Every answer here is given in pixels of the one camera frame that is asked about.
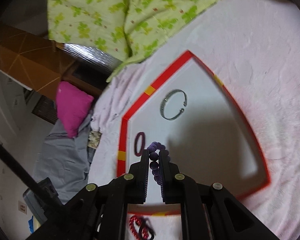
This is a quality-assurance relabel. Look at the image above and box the purple bead bracelet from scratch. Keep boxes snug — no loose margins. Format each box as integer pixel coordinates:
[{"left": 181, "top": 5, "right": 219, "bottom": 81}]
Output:
[{"left": 147, "top": 141, "right": 171, "bottom": 186}]

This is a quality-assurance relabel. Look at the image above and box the black hair tie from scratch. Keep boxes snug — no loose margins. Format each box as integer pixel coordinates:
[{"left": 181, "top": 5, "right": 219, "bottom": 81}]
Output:
[{"left": 139, "top": 217, "right": 156, "bottom": 240}]

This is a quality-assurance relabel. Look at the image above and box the red bead bracelet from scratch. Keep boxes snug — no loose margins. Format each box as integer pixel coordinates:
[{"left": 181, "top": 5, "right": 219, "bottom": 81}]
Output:
[{"left": 128, "top": 214, "right": 151, "bottom": 240}]

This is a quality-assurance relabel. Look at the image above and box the grey bedsheet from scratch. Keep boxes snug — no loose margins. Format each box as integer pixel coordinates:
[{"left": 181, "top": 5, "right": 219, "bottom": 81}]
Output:
[{"left": 33, "top": 113, "right": 95, "bottom": 204}]

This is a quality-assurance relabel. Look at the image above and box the floral patterned cloth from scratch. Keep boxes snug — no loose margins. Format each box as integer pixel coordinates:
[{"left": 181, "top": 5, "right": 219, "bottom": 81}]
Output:
[{"left": 88, "top": 131, "right": 102, "bottom": 150}]

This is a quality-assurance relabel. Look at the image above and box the red shallow tray box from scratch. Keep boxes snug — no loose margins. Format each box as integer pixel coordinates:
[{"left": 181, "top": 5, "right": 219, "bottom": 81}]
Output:
[{"left": 116, "top": 50, "right": 271, "bottom": 217}]

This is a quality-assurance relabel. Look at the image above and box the silver metal bangle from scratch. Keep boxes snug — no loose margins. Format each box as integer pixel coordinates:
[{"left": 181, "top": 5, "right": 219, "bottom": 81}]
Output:
[{"left": 160, "top": 89, "right": 188, "bottom": 121}]

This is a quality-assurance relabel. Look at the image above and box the magenta pillow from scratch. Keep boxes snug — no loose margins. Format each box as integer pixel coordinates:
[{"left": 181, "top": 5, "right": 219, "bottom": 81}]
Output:
[{"left": 56, "top": 81, "right": 94, "bottom": 138}]

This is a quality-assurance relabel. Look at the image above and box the silver foil insulation sheet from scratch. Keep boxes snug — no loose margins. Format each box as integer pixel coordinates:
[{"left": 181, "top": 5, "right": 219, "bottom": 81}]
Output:
[{"left": 62, "top": 43, "right": 122, "bottom": 73}]

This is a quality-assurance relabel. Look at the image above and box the green clover quilt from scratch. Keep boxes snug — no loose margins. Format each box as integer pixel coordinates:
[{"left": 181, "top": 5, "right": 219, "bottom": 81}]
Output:
[{"left": 47, "top": 0, "right": 219, "bottom": 76}]

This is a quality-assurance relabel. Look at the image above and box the pink fuzzy blanket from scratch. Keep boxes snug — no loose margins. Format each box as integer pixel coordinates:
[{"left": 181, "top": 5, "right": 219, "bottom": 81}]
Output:
[{"left": 88, "top": 0, "right": 300, "bottom": 239}]

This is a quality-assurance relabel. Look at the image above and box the dark maroon ring bangle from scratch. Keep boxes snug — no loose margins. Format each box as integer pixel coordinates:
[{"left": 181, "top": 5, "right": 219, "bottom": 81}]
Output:
[{"left": 134, "top": 132, "right": 145, "bottom": 157}]

